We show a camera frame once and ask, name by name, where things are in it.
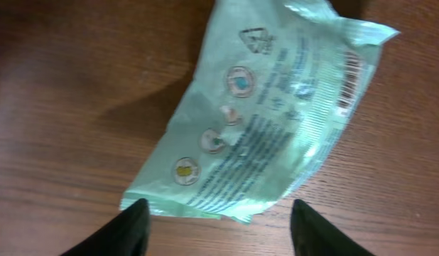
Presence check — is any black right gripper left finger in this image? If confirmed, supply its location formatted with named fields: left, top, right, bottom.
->
left=61, top=198, right=151, bottom=256

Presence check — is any mint green wipes pack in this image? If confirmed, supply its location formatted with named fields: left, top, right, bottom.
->
left=120, top=0, right=397, bottom=223

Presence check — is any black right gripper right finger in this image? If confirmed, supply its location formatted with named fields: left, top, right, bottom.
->
left=290, top=199, right=374, bottom=256

